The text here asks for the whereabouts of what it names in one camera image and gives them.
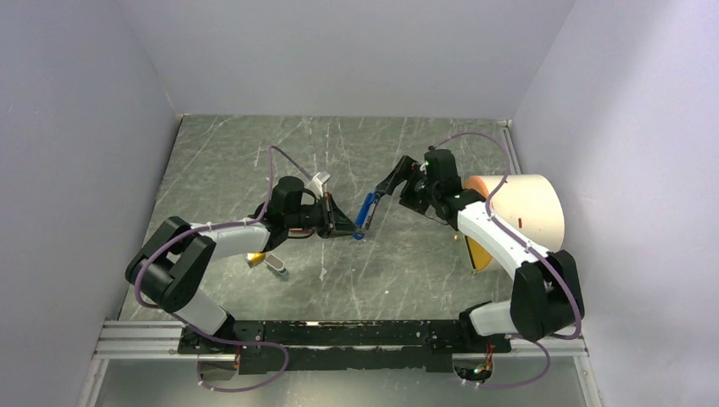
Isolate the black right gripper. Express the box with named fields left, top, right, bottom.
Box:
left=375, top=155, right=438, bottom=215

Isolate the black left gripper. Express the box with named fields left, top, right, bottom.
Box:
left=285, top=191, right=360, bottom=238

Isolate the yellow capped glue stick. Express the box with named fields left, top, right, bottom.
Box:
left=245, top=253, right=288, bottom=278

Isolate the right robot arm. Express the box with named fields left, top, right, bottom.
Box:
left=374, top=148, right=585, bottom=351

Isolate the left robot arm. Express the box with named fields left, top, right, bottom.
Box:
left=125, top=176, right=357, bottom=353

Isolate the white cylinder with coloured lid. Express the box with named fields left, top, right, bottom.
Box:
left=462, top=174, right=565, bottom=272

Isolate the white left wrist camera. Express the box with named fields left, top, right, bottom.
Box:
left=305, top=171, right=331, bottom=198

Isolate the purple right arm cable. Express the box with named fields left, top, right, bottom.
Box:
left=429, top=132, right=583, bottom=390

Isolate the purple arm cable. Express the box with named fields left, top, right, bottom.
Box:
left=429, top=132, right=583, bottom=390
left=133, top=146, right=315, bottom=393

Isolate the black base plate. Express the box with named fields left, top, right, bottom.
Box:
left=177, top=320, right=511, bottom=375

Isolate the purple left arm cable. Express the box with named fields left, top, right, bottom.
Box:
left=133, top=146, right=315, bottom=393

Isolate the aluminium rail frame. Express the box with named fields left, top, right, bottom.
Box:
left=75, top=120, right=605, bottom=407

